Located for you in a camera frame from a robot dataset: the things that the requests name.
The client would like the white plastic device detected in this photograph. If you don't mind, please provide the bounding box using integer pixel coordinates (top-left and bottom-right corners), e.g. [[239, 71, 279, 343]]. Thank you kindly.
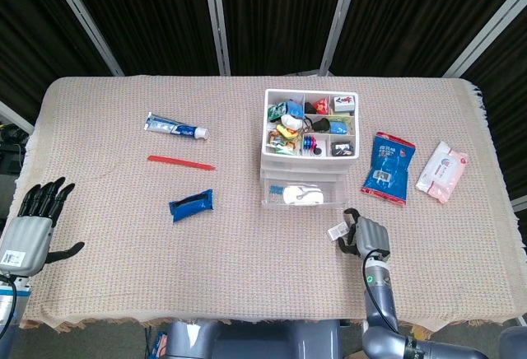
[[282, 184, 325, 207]]

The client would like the black grey right robot hand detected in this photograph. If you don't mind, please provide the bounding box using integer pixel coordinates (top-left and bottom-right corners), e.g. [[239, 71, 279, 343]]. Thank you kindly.
[[336, 207, 391, 259]]

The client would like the white plastic drawer organizer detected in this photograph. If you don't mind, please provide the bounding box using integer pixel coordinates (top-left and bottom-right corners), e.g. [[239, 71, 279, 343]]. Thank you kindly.
[[259, 88, 361, 181]]

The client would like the green blue patterned packet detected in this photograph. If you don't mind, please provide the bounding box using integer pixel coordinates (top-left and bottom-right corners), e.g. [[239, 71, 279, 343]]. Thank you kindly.
[[329, 114, 354, 135]]

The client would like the blue red snack bag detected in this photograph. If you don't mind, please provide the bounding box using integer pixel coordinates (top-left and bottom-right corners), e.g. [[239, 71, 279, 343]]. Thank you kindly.
[[361, 130, 417, 207]]

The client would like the red plastic stick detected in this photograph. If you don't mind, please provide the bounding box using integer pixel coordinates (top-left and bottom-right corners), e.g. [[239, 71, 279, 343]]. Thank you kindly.
[[147, 154, 217, 172]]

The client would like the blue foil snack packet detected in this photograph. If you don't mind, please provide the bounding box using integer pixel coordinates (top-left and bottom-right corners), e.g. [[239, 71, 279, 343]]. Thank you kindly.
[[167, 188, 216, 224]]

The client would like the white partition frame post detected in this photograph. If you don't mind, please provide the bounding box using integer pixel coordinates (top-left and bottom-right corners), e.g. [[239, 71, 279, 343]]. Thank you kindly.
[[201, 0, 231, 76], [0, 99, 35, 133], [43, 0, 124, 77], [442, 0, 527, 78], [319, 0, 364, 76]]

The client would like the beige woven tablecloth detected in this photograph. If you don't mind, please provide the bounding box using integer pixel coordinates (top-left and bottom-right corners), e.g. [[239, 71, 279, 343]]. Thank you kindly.
[[14, 74, 527, 333]]

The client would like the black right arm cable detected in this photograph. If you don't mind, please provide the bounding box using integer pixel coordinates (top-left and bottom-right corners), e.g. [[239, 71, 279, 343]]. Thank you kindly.
[[361, 249, 401, 333]]

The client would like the shiny metallic packet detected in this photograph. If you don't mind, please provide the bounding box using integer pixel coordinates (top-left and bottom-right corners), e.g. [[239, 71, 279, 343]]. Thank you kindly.
[[267, 130, 289, 151]]

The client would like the black grey left robot hand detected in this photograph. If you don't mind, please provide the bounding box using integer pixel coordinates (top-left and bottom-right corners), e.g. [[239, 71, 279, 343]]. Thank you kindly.
[[0, 176, 86, 277]]

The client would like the small white tag item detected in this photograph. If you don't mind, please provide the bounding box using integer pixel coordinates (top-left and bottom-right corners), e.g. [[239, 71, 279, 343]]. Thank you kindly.
[[327, 221, 352, 244]]

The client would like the white pink wet wipes pack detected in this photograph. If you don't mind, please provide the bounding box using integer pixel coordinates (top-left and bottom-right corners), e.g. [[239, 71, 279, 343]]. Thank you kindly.
[[414, 140, 469, 205]]

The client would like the white rectangular eraser block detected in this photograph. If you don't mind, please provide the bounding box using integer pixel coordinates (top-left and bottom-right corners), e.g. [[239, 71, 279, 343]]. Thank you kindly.
[[331, 94, 356, 113]]

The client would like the clear drawer with blue clip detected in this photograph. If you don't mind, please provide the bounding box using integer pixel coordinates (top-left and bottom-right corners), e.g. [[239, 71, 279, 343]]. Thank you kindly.
[[261, 171, 350, 212]]

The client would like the black flat device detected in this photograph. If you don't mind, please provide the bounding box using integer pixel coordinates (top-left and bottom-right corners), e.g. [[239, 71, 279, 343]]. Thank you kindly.
[[329, 140, 355, 157]]

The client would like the blue white toothpaste tube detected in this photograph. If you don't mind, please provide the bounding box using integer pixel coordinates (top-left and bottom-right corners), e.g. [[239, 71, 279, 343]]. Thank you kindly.
[[142, 111, 210, 142]]

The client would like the grey blue robot torso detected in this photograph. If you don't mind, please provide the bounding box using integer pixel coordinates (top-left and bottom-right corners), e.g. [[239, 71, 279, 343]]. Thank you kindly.
[[164, 319, 343, 359]]

